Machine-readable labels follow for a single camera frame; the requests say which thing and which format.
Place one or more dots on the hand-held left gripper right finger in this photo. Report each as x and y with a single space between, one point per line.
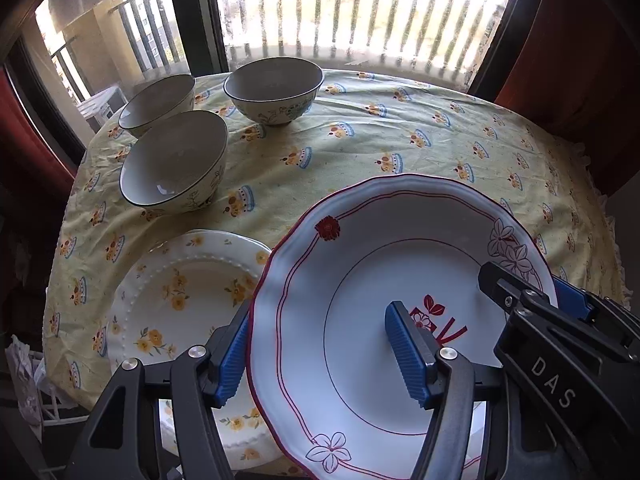
405 355

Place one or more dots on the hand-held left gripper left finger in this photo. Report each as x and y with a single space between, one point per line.
232 360

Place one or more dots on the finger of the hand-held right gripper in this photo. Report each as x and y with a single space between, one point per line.
575 300
515 290

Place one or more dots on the white beaded yellow-flower plate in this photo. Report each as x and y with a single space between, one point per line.
165 310

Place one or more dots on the white red-rimmed plate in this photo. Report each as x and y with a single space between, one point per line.
350 260

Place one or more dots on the white scalloped yellow-flower plate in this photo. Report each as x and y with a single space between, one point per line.
235 236

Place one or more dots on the cream floral bowl dark rim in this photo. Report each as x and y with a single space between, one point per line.
155 102
272 85
170 160

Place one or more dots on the crumpled plastic bag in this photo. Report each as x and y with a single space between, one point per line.
22 370

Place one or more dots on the yellow printed tablecloth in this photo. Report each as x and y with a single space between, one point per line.
350 135

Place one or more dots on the white balcony chair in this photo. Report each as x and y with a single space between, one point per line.
102 105

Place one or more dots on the balcony railing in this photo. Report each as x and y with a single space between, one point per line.
280 10

